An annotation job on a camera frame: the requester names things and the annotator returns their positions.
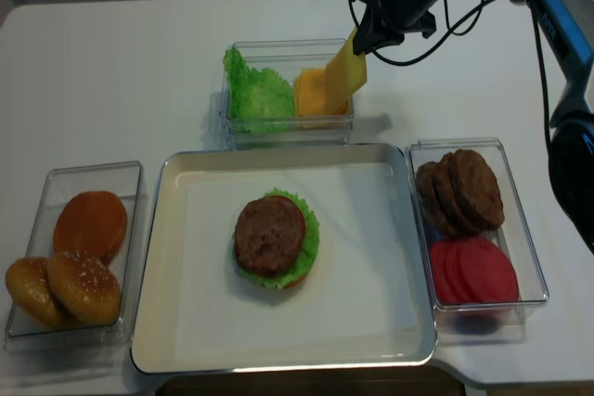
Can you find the back red tomato slice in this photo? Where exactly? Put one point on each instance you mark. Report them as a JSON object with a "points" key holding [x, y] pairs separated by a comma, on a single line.
{"points": [[444, 291]]}

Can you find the middle brown patty in container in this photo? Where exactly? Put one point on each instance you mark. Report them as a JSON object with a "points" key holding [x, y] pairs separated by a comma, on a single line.
{"points": [[445, 194]]}

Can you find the yellow cheese slice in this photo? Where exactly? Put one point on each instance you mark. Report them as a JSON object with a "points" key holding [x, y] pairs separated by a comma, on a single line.
{"points": [[346, 73]]}

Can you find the green lettuce leaf in container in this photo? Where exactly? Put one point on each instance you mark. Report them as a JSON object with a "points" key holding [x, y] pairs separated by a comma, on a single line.
{"points": [[261, 100]]}

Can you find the front brown patty in container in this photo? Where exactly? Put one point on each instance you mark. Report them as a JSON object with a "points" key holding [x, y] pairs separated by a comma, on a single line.
{"points": [[476, 189]]}

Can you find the clear bun container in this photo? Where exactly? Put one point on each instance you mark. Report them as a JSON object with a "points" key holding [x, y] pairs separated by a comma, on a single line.
{"points": [[126, 181]]}

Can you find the clear patty tomato container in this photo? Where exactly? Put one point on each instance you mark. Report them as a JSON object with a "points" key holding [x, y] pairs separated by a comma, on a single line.
{"points": [[512, 238]]}

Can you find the stacked yellow cheese slices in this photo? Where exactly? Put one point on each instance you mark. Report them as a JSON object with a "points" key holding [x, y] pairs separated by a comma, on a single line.
{"points": [[309, 94]]}

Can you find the brown patty on burger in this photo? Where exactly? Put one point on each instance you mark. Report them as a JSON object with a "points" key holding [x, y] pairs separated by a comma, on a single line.
{"points": [[267, 237]]}

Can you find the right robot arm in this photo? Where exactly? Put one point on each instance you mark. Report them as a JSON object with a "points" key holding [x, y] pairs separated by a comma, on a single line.
{"points": [[567, 26]]}

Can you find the green lettuce on burger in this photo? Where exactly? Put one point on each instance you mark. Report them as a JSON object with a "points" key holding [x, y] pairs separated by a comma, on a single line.
{"points": [[306, 258]]}

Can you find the sesame bun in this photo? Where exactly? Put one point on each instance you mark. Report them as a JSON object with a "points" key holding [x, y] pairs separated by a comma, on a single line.
{"points": [[27, 283], [85, 286]]}

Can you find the flat orange bottom bun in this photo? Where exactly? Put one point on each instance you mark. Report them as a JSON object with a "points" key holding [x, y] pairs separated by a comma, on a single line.
{"points": [[94, 222]]}

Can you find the white metal tray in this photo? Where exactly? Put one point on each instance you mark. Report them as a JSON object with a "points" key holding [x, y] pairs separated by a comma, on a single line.
{"points": [[364, 303]]}

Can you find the clear lettuce cheese container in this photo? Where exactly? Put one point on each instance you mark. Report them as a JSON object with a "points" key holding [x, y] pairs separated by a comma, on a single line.
{"points": [[288, 58]]}

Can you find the brown patty in container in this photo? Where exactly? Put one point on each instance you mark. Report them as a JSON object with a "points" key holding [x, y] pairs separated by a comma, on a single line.
{"points": [[445, 194], [429, 202], [476, 189]]}

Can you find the front red tomato slice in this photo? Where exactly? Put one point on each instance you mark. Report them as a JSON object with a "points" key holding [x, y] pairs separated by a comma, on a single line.
{"points": [[486, 271]]}

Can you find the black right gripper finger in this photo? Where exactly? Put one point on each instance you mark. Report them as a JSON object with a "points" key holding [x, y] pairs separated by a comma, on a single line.
{"points": [[370, 20], [377, 40]]}

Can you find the middle red tomato slice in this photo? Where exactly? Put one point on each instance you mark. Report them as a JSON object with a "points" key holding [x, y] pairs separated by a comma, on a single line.
{"points": [[453, 275]]}

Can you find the bottom bun of burger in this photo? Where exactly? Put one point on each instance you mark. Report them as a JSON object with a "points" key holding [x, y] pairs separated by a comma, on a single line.
{"points": [[295, 282]]}

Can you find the back brown patty in container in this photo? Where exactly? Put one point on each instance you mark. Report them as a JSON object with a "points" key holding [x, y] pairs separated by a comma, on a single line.
{"points": [[429, 202]]}

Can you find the left sesame top bun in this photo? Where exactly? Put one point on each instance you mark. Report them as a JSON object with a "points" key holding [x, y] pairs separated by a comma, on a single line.
{"points": [[27, 283]]}

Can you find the right sesame top bun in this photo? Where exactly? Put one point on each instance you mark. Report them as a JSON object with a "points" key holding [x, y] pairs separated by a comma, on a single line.
{"points": [[85, 286]]}

